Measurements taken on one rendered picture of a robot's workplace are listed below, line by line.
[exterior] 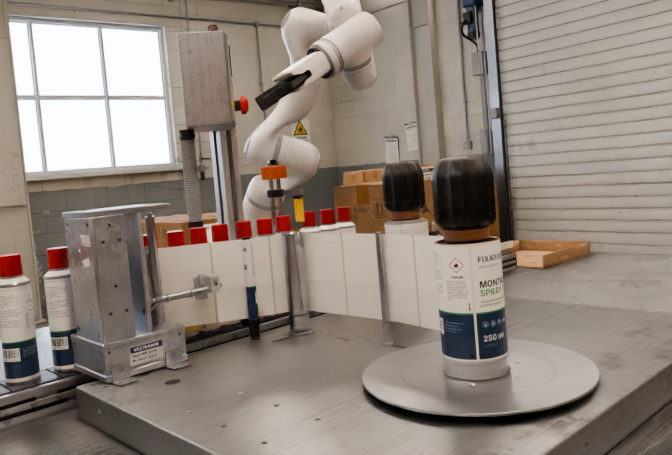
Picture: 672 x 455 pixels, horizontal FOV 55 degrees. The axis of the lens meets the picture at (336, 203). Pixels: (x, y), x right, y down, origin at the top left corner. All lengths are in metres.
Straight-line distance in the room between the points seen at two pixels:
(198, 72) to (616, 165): 4.79
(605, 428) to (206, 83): 0.95
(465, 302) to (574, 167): 5.18
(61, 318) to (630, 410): 0.86
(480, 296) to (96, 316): 0.57
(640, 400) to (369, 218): 1.23
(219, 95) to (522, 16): 5.17
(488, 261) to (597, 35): 5.14
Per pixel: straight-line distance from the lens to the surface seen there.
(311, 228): 1.46
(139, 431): 0.92
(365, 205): 1.99
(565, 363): 0.94
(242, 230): 1.33
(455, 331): 0.86
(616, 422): 0.85
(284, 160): 1.96
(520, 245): 2.39
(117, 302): 1.06
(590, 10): 5.98
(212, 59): 1.36
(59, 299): 1.17
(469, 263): 0.84
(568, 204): 6.06
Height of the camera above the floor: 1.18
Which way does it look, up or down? 3 degrees down
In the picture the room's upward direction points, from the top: 5 degrees counter-clockwise
